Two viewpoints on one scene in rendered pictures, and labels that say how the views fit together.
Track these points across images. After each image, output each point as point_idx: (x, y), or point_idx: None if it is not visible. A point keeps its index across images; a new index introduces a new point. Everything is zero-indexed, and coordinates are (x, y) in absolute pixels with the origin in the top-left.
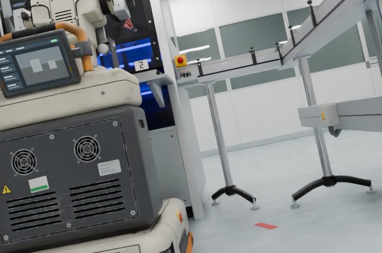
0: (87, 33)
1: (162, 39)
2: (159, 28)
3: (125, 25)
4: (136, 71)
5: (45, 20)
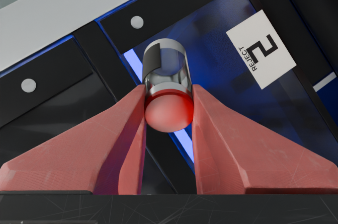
0: None
1: None
2: (49, 19)
3: (293, 156)
4: (298, 63)
5: None
